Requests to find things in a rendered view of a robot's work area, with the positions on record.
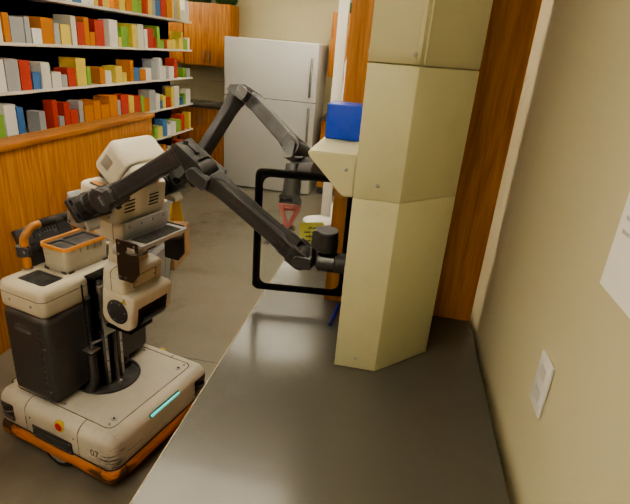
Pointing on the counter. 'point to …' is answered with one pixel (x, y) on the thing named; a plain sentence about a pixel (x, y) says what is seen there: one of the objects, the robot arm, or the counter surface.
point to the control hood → (337, 162)
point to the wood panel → (502, 12)
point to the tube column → (430, 32)
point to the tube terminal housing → (401, 209)
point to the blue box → (343, 120)
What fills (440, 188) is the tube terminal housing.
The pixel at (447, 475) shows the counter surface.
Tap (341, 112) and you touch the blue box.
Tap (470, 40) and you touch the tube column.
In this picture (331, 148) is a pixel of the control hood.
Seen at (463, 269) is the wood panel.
